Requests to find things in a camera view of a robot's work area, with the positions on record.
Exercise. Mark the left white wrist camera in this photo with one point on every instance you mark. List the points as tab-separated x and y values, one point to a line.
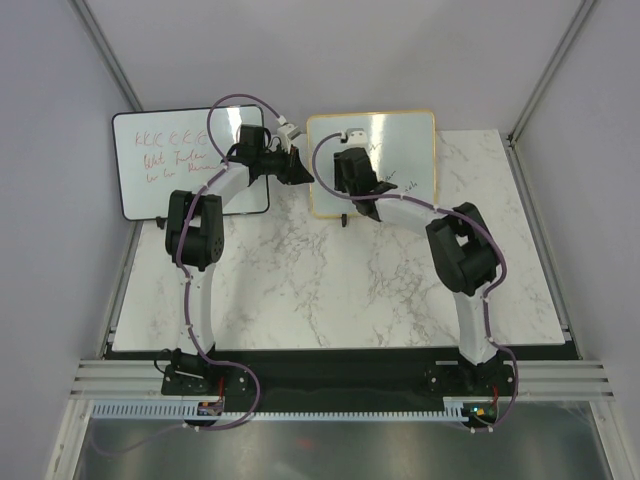
287	132

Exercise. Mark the white slotted cable duct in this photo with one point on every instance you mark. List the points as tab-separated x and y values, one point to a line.
193	410

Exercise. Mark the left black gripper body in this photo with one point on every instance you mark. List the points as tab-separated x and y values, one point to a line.
290	166

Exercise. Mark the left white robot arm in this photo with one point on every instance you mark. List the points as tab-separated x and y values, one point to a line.
194	231

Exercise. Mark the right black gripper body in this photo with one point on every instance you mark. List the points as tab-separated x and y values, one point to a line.
340	183

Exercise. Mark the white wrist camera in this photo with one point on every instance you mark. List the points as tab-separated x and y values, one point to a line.
287	132
354	138

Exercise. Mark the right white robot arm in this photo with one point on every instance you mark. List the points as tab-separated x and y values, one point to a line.
463	251

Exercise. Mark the black framed whiteboard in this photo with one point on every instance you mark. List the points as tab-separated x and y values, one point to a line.
159	152

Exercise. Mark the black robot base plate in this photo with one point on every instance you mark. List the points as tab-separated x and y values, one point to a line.
396	379

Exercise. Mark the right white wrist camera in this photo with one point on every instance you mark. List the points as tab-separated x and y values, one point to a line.
354	138

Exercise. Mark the aluminium rail frame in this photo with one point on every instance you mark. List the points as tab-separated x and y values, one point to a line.
546	374

